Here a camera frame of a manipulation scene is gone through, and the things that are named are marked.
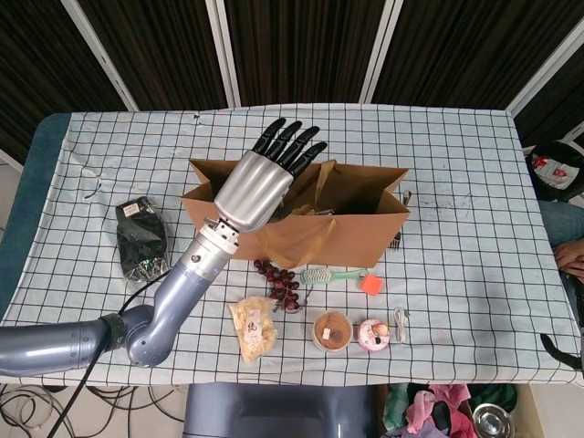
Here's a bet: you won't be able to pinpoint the dark green cloth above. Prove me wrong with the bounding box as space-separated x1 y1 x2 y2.
469 383 519 410

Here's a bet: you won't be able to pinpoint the pale snack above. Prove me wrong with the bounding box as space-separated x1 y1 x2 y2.
227 296 278 365

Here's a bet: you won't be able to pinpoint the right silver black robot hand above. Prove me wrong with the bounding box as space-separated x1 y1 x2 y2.
540 332 584 368

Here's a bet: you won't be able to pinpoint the dark grey robot torso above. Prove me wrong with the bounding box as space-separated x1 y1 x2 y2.
182 382 389 438

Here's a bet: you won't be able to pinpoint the tangled black floor cables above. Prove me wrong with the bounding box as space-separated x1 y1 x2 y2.
0 382 186 438

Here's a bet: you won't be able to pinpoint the orange cube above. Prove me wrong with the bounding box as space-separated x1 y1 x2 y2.
359 273 385 297

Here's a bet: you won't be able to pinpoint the seated person in jeans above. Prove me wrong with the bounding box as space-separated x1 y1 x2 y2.
537 199 584 293

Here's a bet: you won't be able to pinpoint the brown paper bag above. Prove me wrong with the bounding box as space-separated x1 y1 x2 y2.
181 157 411 270

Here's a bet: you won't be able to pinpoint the white partition frame post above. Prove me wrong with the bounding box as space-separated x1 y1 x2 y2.
203 0 242 110
359 0 405 105
61 0 140 111
505 17 584 115

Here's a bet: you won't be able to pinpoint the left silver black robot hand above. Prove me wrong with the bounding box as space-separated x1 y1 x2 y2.
213 117 329 235

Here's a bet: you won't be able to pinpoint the steel bowl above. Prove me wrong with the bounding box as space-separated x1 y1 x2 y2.
472 403 516 438

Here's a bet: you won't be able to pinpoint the cardboard box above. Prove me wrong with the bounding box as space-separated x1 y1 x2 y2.
463 386 539 438

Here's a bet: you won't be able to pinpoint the black item in clear packet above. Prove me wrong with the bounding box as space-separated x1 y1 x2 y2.
114 195 172 287

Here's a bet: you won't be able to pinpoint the blue table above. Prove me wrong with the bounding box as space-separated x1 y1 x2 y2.
0 112 72 320

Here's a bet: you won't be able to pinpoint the metal fork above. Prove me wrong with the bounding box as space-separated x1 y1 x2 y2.
389 189 414 251

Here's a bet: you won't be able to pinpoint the brown round cup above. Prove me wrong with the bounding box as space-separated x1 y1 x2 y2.
312 309 354 353

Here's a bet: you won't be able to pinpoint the green patterned cloth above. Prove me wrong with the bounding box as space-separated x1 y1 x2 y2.
381 383 411 430

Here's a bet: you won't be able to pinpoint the pink cloth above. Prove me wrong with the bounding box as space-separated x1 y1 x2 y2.
405 383 471 434

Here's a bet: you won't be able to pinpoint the grey cloth with red marks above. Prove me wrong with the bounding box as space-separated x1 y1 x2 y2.
524 140 584 203

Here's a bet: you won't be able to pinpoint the green brush white bristles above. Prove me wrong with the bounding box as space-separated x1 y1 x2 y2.
299 267 370 287

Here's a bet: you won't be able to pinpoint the purple grape bunch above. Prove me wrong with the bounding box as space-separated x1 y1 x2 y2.
253 258 311 316

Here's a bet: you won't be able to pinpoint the pink frosted donut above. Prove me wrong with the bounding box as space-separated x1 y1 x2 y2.
355 318 391 353

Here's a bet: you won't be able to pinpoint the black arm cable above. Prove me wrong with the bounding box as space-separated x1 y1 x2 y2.
57 271 172 438

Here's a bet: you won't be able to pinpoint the bread bun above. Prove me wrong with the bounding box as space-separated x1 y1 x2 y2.
285 203 339 219

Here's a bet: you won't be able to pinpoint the white USB cable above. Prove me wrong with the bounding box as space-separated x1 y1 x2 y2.
392 307 410 342

